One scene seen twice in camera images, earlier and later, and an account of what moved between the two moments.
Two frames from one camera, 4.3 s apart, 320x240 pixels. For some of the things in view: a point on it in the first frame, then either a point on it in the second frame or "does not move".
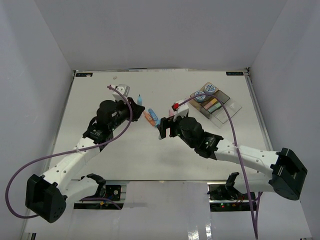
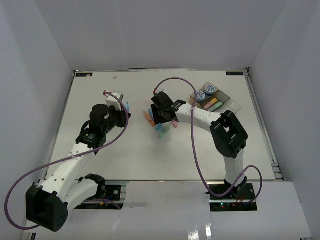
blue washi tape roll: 209,89 does not move
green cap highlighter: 215,106 does not move
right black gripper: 166,123 → 157,119
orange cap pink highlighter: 210,103 does not move
